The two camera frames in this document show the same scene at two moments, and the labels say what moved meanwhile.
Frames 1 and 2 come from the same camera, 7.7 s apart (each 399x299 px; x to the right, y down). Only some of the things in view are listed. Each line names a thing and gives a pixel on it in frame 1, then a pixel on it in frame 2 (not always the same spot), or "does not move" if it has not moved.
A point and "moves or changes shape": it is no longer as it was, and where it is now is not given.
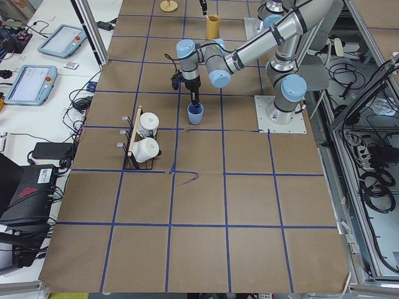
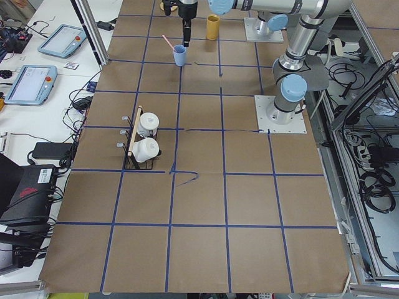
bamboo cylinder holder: x=212 y=27 does not move
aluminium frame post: x=93 y=29 does not move
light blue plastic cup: x=195 y=113 moves or changes shape
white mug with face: x=148 y=121 does not move
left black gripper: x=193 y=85 -> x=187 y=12
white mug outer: x=145 y=149 does not move
